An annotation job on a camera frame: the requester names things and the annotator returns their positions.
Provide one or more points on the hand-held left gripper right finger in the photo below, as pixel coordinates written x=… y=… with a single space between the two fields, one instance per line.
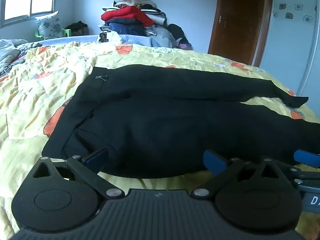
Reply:
x=215 y=162

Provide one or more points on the grey striped blanket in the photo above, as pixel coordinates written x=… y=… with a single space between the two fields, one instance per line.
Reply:
x=8 y=55

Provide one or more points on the yellow floral bed sheet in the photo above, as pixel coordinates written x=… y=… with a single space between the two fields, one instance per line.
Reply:
x=37 y=105

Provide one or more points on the black pants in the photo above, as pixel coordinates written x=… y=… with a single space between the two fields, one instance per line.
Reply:
x=160 y=120

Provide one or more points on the green plastic chair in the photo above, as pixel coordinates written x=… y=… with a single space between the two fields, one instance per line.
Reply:
x=67 y=31

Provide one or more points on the brown wooden door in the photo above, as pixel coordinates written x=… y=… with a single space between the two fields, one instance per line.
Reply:
x=240 y=17

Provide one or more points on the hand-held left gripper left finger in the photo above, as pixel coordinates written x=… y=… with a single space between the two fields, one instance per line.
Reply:
x=96 y=158

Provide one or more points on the white wardrobe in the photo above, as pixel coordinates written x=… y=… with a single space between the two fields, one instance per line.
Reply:
x=292 y=42

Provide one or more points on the light blue mattress edge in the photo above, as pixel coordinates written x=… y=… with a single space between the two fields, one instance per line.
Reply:
x=75 y=38

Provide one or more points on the pile of clothes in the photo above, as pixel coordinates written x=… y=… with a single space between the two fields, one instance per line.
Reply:
x=135 y=17

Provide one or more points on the floral pillow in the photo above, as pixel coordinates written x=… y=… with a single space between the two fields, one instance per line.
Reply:
x=50 y=25

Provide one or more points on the dark bag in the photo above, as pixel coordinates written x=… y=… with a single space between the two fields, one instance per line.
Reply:
x=78 y=28

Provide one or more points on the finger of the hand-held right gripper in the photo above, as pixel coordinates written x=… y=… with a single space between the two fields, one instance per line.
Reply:
x=307 y=158

